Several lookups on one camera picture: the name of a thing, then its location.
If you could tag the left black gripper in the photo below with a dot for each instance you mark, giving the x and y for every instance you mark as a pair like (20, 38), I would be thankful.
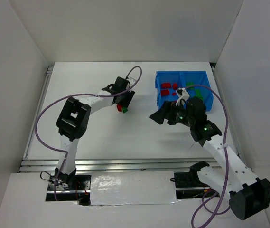
(127, 99)

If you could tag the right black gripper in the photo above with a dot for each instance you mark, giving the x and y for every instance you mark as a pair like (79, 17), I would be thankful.
(167, 113)

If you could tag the red rounded brick cluster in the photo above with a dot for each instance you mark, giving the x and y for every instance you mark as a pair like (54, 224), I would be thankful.
(119, 107)

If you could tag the red sloped brick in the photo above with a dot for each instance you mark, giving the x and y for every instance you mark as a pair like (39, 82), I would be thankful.
(165, 85)

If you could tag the red 2x2 brick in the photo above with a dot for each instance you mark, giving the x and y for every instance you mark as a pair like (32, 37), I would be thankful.
(174, 86)

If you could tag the green curved long brick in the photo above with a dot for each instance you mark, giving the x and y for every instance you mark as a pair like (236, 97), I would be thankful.
(198, 94)

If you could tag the red curved long brick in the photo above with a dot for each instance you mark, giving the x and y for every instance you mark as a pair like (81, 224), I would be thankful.
(165, 92)

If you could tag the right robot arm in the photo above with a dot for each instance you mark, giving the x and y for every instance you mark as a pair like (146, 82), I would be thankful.
(246, 193)

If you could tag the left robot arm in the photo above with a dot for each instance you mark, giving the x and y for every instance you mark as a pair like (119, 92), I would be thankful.
(73, 121)

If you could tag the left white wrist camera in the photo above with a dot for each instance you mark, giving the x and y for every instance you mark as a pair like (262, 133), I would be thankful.
(131, 81)

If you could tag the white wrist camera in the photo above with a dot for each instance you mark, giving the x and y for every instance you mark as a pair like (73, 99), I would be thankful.
(183, 96)
(131, 81)

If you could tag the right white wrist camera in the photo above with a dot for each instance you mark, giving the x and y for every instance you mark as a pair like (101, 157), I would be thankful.
(183, 96)

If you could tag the aluminium frame rail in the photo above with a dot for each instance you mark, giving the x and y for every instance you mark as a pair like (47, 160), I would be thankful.
(85, 166)

